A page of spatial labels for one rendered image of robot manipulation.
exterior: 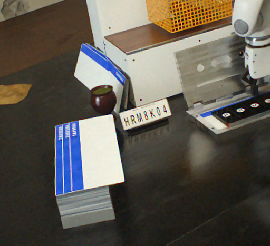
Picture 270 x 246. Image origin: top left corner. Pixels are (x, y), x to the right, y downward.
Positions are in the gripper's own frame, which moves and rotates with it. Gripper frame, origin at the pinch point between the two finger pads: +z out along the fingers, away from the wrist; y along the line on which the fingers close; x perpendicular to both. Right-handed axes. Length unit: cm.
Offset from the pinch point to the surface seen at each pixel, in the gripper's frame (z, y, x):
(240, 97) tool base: 2.2, -6.8, 3.6
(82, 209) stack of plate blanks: 0, -71, -32
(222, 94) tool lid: -0.7, -12.4, 4.0
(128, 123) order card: 1.4, -42.8, 8.9
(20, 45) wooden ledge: 4, -51, 124
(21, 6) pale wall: 1, -38, 174
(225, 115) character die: 0.9, -17.4, -6.7
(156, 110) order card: 0.3, -32.9, 9.5
